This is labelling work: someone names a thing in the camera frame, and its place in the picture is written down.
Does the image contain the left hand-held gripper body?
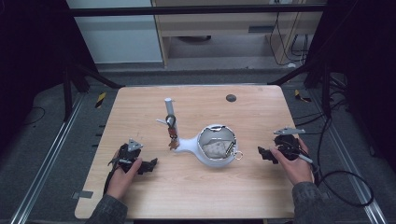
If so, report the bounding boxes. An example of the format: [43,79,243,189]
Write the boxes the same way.
[107,138,145,175]

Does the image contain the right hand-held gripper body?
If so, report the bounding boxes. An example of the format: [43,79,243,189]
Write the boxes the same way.
[273,126,314,164]

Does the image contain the brown bear keychain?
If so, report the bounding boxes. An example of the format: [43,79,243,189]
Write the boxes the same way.
[164,114,180,151]

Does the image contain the white stand with bowl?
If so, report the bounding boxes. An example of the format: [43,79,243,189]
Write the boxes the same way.
[156,97,239,169]

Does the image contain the white quilted pouch with ring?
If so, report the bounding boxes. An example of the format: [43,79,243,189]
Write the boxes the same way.
[202,139,245,161]

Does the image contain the person's right hand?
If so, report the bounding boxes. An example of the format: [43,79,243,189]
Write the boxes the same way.
[269,137,315,187]

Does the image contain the person's left hand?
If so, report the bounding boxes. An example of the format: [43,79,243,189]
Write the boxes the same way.
[106,158,144,201]

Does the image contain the yellow black floor tape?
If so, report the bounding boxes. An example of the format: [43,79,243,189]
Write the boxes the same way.
[293,89,312,104]
[94,91,107,109]

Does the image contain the black metal stand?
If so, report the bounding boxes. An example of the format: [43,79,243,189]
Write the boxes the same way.
[61,60,125,123]
[267,57,333,119]

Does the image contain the dark curtain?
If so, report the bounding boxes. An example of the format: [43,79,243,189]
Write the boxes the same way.
[0,0,96,153]
[306,0,396,174]

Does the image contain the white cabinet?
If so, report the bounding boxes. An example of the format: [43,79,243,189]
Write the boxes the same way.
[64,0,164,65]

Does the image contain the light wooden desk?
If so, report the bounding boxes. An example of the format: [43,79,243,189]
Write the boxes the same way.
[151,0,328,68]

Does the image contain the black horizontal bar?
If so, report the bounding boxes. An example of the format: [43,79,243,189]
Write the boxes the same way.
[66,4,328,17]

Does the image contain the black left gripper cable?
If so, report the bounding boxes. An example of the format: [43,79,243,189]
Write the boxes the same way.
[102,163,121,197]

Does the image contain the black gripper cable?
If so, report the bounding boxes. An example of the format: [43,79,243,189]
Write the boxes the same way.
[102,163,121,197]
[311,162,321,185]

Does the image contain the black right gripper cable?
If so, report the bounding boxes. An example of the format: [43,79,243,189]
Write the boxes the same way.
[311,162,321,185]

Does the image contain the metal floor rail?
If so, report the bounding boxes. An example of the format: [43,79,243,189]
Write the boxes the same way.
[9,94,85,224]
[309,90,389,224]

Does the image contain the looped black floor cable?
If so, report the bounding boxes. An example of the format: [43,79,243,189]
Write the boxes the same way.
[316,115,375,208]

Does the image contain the thin black floor cable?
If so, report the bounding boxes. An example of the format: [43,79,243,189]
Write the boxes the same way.
[22,106,47,127]

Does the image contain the black cables behind desk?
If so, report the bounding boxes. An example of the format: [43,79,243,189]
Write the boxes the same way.
[269,11,310,67]

